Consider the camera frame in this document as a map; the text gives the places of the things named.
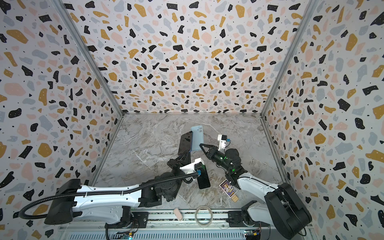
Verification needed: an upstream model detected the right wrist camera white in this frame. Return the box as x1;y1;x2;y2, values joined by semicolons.
218;135;231;153

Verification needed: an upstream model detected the pink eraser block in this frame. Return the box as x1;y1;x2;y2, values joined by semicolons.
173;208;183;221

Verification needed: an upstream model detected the black corrugated cable hose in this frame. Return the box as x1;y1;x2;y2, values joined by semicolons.
18;170;200;220

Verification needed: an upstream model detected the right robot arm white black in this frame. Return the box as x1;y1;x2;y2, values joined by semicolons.
200;144;313;240

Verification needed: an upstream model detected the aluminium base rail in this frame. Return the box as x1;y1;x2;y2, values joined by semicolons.
58;208;314;240

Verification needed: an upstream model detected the blue phone without case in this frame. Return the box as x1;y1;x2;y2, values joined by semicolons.
178;131;193;155

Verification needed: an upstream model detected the small wooden block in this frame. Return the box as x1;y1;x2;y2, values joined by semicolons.
231;195;239;203

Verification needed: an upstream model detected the light blue phone case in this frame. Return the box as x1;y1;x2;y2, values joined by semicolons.
191;125;204;152

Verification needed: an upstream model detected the colourful card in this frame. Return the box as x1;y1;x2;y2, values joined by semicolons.
220;180;237;198

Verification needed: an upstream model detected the black smartphone on table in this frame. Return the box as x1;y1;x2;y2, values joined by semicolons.
197;170;211;190

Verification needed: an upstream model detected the coiled white cable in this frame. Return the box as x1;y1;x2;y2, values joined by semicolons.
194;205;214;225

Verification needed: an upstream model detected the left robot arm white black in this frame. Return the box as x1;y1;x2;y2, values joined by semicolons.
44;151;191;227

